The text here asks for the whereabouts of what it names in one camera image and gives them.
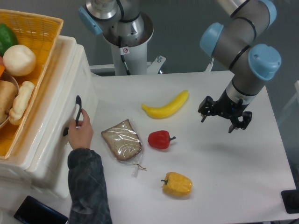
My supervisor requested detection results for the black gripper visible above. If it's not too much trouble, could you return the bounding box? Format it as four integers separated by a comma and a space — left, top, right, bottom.
198, 91, 253, 133

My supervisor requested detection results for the white drawer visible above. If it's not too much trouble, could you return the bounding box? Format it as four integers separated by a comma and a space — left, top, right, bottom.
27, 45, 98, 175

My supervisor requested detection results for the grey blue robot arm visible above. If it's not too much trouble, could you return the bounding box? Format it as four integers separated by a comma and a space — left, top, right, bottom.
78, 0, 281, 131

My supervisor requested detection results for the dark sleeved forearm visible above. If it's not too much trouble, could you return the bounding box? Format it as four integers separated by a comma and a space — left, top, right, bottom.
67, 148, 112, 224

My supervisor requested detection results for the white drawer cabinet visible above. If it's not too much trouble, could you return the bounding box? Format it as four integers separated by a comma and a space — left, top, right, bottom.
0, 36, 98, 198

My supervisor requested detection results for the person's hand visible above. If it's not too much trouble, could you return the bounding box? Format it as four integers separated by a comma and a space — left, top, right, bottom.
68, 109, 93, 150

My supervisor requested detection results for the yellow toy banana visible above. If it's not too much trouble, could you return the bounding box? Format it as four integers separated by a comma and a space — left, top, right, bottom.
141, 90, 189, 119

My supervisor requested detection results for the red toy bell pepper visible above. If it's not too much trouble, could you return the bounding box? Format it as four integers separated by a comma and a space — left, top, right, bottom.
148, 130, 176, 150

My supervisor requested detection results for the yellow toy bell pepper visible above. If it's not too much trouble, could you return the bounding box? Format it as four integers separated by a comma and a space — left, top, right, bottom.
160, 172, 193, 196

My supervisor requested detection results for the black device at edge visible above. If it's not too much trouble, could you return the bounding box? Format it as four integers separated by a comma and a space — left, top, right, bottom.
281, 189, 299, 214

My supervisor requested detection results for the bread slice in plastic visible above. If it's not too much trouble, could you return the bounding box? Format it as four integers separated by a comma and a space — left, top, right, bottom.
101, 119, 147, 178

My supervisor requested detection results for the beige toy pastry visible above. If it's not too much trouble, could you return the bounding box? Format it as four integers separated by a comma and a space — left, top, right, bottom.
9, 81, 35, 125

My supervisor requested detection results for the orange woven basket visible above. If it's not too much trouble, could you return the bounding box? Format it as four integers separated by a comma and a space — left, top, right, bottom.
0, 9, 64, 159

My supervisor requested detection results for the white round toy bun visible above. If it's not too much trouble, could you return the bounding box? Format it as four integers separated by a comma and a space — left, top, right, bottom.
3, 45, 36, 77

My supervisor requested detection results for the black smartphone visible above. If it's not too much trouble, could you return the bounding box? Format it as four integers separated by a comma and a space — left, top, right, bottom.
14, 196, 69, 224

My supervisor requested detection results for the brown toy bread roll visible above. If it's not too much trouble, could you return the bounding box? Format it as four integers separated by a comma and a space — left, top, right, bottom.
0, 80, 18, 124

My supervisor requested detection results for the grey bowl in basket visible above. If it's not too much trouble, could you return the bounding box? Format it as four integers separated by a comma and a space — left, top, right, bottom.
0, 72, 19, 128

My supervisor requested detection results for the orange toy carrot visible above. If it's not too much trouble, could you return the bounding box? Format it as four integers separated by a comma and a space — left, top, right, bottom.
0, 64, 5, 77

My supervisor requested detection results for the green toy pepper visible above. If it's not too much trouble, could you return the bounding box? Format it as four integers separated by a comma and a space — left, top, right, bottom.
0, 23, 19, 57

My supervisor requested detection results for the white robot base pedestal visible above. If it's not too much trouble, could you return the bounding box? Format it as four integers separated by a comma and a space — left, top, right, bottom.
90, 12, 166, 76

